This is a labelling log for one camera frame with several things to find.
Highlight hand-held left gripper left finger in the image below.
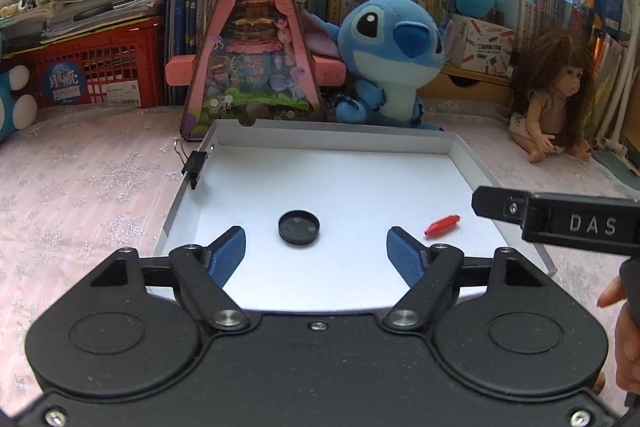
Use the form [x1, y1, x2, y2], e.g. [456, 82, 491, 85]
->
[87, 225, 252, 333]

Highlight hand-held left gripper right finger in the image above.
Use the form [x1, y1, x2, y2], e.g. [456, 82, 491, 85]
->
[381, 226, 548, 333]

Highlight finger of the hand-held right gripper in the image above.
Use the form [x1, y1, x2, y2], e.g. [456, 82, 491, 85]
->
[471, 186, 534, 224]

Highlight red bullet-shaped plastic piece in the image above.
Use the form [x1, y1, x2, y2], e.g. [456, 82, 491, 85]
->
[424, 214, 463, 239]

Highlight black round cap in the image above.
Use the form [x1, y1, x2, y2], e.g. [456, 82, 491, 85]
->
[277, 210, 322, 248]

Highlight white cardboard tray box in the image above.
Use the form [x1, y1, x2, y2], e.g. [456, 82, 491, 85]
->
[152, 120, 558, 313]

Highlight person's right hand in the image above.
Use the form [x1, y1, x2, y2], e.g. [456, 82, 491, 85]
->
[597, 279, 640, 408]

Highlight black binder clip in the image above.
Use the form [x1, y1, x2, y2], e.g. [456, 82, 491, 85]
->
[172, 140, 214, 191]

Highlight wooden drawer box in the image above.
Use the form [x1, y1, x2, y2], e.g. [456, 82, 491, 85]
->
[417, 64, 516, 118]

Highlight brown-haired baby doll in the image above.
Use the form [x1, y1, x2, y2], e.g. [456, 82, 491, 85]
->
[507, 30, 598, 164]

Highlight leaning thin books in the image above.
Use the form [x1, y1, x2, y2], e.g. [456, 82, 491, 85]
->
[585, 24, 640, 148]

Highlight white box with pencil print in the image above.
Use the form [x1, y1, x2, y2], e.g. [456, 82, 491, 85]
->
[462, 14, 516, 78]

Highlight pink snowflake tablecloth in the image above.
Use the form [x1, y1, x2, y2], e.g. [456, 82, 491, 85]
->
[0, 100, 640, 410]

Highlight pink rectangular box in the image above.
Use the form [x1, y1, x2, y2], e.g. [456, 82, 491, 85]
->
[165, 54, 347, 87]

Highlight blue alien plush toy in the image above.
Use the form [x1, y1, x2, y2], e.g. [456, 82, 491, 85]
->
[300, 0, 453, 131]

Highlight pink triangular toy house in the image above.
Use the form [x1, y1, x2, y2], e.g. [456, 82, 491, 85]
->
[181, 0, 331, 143]

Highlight red plastic crate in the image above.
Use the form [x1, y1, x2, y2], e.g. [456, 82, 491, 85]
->
[15, 17, 167, 109]

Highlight upright blue thin workbooks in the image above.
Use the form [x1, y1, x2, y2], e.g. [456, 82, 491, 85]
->
[167, 0, 222, 105]

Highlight blue robot cat plush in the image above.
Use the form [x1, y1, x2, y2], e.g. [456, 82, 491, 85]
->
[0, 64, 39, 143]

